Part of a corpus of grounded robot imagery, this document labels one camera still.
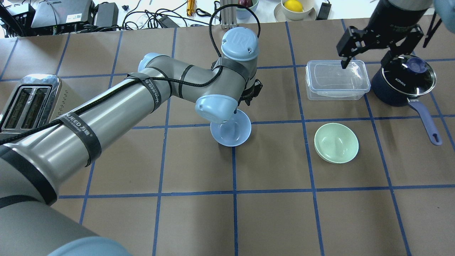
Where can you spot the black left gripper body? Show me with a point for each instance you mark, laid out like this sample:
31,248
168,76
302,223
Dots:
254,91

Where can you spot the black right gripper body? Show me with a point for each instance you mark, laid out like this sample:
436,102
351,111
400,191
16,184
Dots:
390,22

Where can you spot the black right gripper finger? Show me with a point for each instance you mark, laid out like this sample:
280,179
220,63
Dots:
345,61

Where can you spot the green bowl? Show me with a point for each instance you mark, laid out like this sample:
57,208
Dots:
336,143

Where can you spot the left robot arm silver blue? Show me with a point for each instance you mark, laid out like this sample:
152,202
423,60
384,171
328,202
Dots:
35,164

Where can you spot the cream bowl with lemon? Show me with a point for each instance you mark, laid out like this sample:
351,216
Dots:
294,10

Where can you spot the blue bowl with fruit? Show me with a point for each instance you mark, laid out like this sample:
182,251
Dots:
243,13

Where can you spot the clear plastic food container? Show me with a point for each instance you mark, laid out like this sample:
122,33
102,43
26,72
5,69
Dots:
326,80

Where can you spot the dark blue saucepan with lid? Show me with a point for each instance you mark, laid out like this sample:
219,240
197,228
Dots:
401,82

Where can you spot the small black device on desk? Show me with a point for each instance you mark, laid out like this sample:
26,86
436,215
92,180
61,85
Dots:
324,12

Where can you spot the gold yellow tool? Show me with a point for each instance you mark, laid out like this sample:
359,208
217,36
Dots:
191,7

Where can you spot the black power adapter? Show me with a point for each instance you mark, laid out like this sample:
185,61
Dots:
106,14

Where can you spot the silver white toaster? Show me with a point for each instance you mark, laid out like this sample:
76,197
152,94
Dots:
37,100

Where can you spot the black mini computer box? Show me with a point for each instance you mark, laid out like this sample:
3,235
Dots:
50,13

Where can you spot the aluminium frame post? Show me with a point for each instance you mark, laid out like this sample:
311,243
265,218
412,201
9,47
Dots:
228,15

